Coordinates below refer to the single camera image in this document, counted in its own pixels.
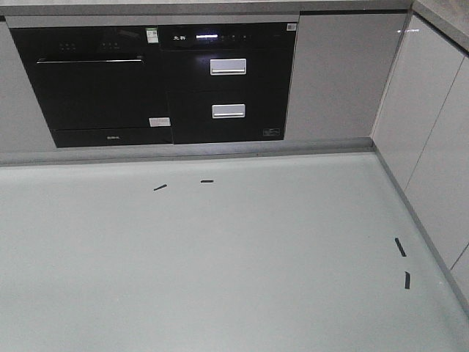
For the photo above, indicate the black tape strip left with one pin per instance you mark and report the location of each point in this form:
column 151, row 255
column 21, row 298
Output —
column 160, row 187

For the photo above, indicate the black disinfection cabinet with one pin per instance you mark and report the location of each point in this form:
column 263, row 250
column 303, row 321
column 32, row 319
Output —
column 226, row 36

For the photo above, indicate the grey cabinet panel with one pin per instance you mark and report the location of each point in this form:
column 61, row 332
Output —
column 341, row 65

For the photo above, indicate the black built-in dishwasher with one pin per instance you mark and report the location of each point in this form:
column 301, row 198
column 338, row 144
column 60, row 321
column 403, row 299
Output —
column 97, row 85

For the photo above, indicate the black tape strip right upper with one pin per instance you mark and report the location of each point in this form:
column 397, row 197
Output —
column 400, row 247

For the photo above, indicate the grey side cabinet door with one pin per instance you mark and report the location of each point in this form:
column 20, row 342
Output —
column 422, row 134

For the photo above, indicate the black tape strip right lower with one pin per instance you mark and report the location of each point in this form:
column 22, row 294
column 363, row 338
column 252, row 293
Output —
column 407, row 280

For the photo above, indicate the lower black drawer silver handle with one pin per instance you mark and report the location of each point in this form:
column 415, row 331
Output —
column 227, row 116

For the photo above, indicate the black drawer silver handle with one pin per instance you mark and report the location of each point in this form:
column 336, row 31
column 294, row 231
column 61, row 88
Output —
column 227, row 116
column 227, row 69

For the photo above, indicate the upper black drawer silver handle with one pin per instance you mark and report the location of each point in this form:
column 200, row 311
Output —
column 227, row 69

